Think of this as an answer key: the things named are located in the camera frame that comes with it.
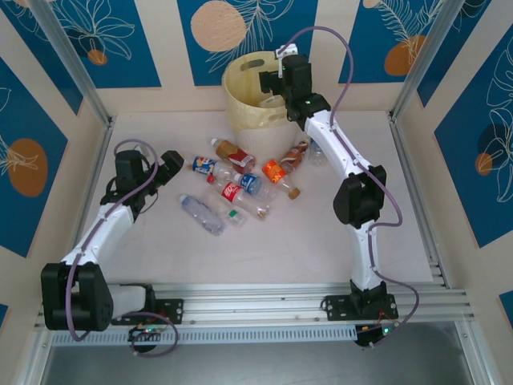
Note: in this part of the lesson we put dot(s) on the clear bottle green white label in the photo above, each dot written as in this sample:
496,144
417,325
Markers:
270,101

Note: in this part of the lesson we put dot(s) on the Pepsi bottle blue cap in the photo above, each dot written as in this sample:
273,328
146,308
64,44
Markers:
204,164

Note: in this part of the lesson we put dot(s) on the clear ribbed water bottle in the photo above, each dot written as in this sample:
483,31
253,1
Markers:
202,214

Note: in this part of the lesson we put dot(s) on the red label cola bottle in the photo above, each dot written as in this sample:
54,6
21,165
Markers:
230,191

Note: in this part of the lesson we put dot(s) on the brown tea bottle red label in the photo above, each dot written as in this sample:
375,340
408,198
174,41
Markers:
234,154

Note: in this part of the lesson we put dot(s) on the brown coffee drink bottle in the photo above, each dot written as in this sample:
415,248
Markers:
294,156

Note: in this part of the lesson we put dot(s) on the blue label bottle white cap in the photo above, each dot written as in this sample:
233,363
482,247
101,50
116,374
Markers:
251,183

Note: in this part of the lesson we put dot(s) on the clear bottle green cap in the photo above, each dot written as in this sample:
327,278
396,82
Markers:
236,216

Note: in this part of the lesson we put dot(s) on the orange label bottle brown cap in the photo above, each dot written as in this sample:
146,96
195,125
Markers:
274,170

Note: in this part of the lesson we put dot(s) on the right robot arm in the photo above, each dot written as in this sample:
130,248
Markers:
340,144

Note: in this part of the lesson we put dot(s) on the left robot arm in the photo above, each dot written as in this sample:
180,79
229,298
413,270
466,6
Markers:
108,228

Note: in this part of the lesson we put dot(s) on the cream plastic bin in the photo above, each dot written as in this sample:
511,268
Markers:
244,104

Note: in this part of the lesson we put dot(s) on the left circuit board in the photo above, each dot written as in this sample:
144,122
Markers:
146,332

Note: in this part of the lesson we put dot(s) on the circuit board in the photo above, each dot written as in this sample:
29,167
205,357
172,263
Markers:
146,332
370,335

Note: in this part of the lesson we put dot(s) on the right circuit board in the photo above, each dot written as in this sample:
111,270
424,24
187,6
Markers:
370,335

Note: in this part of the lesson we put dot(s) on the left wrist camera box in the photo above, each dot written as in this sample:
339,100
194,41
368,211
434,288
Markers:
141,148

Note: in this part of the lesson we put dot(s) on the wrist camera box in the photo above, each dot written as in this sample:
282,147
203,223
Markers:
141,148
287,50

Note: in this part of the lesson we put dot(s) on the aluminium side rail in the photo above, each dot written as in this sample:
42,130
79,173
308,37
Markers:
100,160
397,132

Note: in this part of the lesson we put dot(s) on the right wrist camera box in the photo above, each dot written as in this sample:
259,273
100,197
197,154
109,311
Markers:
287,50

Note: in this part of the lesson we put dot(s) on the aluminium frame post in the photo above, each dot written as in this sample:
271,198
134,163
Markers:
72,56
425,56

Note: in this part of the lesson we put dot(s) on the aluminium base rail beam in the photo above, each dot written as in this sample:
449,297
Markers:
256,305

